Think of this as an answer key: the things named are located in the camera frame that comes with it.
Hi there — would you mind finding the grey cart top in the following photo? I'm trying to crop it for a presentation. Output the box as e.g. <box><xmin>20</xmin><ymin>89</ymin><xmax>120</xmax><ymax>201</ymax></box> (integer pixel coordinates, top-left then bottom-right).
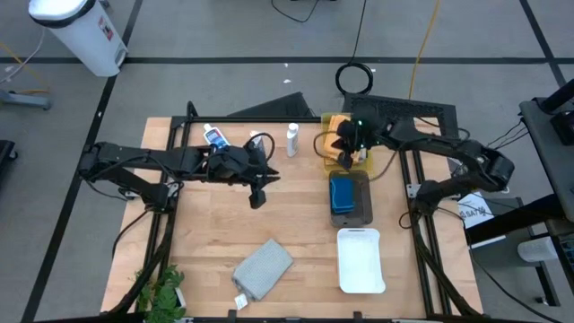
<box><xmin>518</xmin><ymin>97</ymin><xmax>574</xmax><ymax>224</ymax></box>

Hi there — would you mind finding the white paper sign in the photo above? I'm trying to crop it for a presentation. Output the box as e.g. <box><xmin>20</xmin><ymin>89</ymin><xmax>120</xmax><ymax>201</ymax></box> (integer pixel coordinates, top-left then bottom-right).
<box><xmin>457</xmin><ymin>191</ymin><xmax>495</xmax><ymax>231</ymax></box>

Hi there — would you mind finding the black arm base cable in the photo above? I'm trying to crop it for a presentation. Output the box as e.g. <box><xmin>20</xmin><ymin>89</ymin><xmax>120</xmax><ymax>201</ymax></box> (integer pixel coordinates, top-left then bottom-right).
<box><xmin>110</xmin><ymin>208</ymin><xmax>153</xmax><ymax>260</ymax></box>

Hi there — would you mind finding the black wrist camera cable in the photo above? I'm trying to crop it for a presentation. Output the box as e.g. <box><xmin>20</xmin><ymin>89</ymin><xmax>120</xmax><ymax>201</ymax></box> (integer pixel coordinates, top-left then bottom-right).
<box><xmin>244</xmin><ymin>132</ymin><xmax>275</xmax><ymax>165</ymax></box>

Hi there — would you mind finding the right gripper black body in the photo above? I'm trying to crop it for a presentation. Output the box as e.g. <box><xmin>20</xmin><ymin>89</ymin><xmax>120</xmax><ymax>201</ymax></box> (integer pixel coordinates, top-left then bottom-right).
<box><xmin>335</xmin><ymin>117</ymin><xmax>382</xmax><ymax>153</ymax></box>

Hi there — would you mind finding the grey waffle towel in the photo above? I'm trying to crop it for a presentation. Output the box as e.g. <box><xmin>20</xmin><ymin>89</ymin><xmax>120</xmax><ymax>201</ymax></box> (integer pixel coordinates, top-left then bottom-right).
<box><xmin>231</xmin><ymin>238</ymin><xmax>295</xmax><ymax>302</ymax></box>

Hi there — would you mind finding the white trash can black lid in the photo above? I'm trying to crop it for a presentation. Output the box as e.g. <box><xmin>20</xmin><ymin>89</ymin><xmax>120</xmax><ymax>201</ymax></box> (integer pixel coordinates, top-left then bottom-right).
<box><xmin>28</xmin><ymin>0</ymin><xmax>129</xmax><ymax>78</ymax></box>

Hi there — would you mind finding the black box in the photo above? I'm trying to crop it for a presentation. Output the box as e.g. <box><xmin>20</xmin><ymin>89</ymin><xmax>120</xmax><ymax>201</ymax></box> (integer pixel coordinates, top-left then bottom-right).
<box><xmin>550</xmin><ymin>110</ymin><xmax>574</xmax><ymax>146</ymax></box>

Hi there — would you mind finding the yellow hanging cable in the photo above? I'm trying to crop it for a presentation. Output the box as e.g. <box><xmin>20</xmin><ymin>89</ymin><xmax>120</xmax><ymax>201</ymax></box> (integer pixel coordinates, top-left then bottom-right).
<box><xmin>407</xmin><ymin>0</ymin><xmax>443</xmax><ymax>100</ymax></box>

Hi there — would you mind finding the orange cloth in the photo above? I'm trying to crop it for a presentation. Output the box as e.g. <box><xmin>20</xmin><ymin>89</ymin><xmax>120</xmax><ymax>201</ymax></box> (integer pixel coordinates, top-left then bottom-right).
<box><xmin>322</xmin><ymin>114</ymin><xmax>370</xmax><ymax>165</ymax></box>

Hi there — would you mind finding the dark smoky plastic bin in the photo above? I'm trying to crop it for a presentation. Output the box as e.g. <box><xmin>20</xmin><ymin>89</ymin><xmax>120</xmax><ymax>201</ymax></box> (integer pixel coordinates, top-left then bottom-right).
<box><xmin>328</xmin><ymin>169</ymin><xmax>374</xmax><ymax>229</ymax></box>

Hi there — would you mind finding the yellow plastic bin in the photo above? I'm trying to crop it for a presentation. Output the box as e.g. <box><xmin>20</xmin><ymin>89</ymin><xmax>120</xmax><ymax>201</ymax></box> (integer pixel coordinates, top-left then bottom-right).
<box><xmin>319</xmin><ymin>111</ymin><xmax>374</xmax><ymax>179</ymax></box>

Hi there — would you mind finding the white plastic bin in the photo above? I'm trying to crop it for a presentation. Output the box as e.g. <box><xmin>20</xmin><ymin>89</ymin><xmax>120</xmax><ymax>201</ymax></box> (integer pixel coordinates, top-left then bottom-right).
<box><xmin>335</xmin><ymin>227</ymin><xmax>387</xmax><ymax>295</ymax></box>

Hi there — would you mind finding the green leafy plant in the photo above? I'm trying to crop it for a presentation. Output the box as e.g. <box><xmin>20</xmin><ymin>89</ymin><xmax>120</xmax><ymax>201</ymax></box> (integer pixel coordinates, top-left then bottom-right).
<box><xmin>133</xmin><ymin>265</ymin><xmax>186</xmax><ymax>323</ymax></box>

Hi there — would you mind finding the black metal beam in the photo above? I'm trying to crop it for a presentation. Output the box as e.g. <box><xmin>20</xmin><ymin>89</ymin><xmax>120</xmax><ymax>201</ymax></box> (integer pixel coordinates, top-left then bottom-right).
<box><xmin>465</xmin><ymin>195</ymin><xmax>574</xmax><ymax>246</ymax></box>

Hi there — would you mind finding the black pole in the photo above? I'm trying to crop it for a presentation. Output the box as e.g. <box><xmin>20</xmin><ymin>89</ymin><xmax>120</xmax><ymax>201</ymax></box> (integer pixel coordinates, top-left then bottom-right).
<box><xmin>537</xmin><ymin>78</ymin><xmax>574</xmax><ymax>114</ymax></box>

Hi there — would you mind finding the black hanging coiled cable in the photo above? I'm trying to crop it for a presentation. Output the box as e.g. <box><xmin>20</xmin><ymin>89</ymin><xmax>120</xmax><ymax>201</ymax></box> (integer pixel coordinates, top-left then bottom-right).
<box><xmin>335</xmin><ymin>0</ymin><xmax>375</xmax><ymax>97</ymax></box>

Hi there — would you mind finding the black flat panel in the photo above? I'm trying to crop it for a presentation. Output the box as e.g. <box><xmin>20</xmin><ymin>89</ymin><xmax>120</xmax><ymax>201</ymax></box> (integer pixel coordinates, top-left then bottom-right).
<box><xmin>226</xmin><ymin>92</ymin><xmax>316</xmax><ymax>118</ymax></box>

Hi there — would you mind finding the grey cylinder roll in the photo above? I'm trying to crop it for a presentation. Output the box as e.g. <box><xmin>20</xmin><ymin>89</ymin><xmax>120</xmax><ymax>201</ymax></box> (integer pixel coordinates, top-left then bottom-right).
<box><xmin>517</xmin><ymin>236</ymin><xmax>560</xmax><ymax>264</ymax></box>

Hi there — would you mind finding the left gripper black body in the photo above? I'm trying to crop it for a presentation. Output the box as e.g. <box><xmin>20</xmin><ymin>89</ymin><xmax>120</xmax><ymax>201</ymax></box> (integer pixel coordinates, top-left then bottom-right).
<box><xmin>205</xmin><ymin>145</ymin><xmax>273</xmax><ymax>210</ymax></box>

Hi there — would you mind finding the black floor cable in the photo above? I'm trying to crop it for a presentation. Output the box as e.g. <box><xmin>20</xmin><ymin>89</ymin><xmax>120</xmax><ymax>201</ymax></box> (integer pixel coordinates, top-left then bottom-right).
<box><xmin>270</xmin><ymin>0</ymin><xmax>321</xmax><ymax>23</ymax></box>

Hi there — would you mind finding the grey stand foot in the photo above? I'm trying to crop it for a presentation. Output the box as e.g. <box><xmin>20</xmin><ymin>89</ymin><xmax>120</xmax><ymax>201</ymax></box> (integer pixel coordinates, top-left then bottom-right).
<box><xmin>0</xmin><ymin>88</ymin><xmax>53</xmax><ymax>111</ymax></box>

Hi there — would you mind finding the black aluminium table frame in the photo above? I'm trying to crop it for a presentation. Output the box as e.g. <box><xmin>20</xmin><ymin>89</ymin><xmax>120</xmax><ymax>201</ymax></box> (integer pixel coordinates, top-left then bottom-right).
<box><xmin>102</xmin><ymin>100</ymin><xmax>483</xmax><ymax>323</ymax></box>

